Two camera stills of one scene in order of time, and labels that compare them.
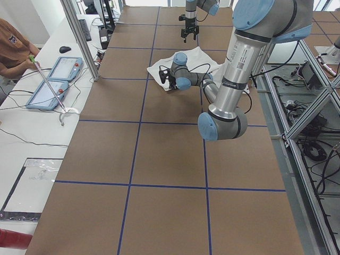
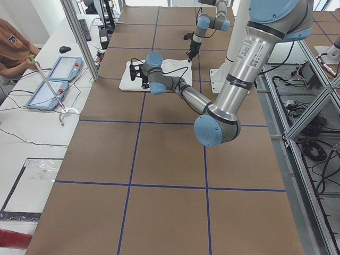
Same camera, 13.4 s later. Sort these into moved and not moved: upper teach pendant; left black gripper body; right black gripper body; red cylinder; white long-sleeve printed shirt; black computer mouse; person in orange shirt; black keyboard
Moved: left black gripper body; white long-sleeve printed shirt; right black gripper body
Not moved: upper teach pendant; black keyboard; red cylinder; person in orange shirt; black computer mouse
